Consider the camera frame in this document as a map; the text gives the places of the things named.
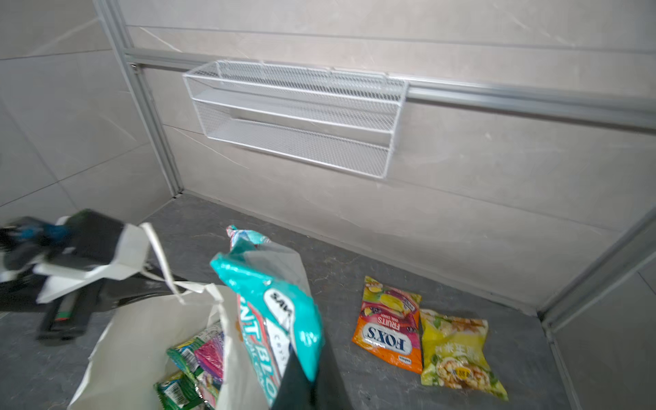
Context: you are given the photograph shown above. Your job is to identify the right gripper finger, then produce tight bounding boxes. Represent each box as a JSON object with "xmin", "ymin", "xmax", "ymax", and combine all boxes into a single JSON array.
[{"xmin": 272, "ymin": 343, "xmax": 354, "ymax": 410}]

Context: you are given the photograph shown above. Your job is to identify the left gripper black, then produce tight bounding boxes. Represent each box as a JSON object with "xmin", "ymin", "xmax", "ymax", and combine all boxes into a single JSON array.
[{"xmin": 1, "ymin": 209, "xmax": 182, "ymax": 345}]

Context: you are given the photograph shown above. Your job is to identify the teal mint candy packet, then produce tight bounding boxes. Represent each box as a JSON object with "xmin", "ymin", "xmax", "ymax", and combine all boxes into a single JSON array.
[{"xmin": 210, "ymin": 225, "xmax": 325, "ymax": 406}]

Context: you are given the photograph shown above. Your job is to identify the magenta purple candy packet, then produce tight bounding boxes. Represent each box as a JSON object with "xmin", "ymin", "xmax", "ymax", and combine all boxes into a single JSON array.
[{"xmin": 194, "ymin": 332, "xmax": 224, "ymax": 384}]

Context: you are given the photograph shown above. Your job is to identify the orange Fox's fruits candy bag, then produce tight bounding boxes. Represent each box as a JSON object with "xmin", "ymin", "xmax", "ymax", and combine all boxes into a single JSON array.
[{"xmin": 352, "ymin": 276, "xmax": 423, "ymax": 374}]

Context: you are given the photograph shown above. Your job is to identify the green yellow striped candy packet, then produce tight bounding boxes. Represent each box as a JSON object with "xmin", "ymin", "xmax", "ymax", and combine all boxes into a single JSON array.
[{"xmin": 167, "ymin": 322, "xmax": 223, "ymax": 379}]

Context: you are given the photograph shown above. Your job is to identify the floral white paper bag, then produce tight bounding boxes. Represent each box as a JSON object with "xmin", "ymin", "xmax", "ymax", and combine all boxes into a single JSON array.
[{"xmin": 67, "ymin": 222, "xmax": 273, "ymax": 410}]

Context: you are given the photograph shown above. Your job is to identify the yellow snack packet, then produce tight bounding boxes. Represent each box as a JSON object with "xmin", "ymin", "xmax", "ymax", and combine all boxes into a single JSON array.
[{"xmin": 420, "ymin": 309, "xmax": 509, "ymax": 401}]

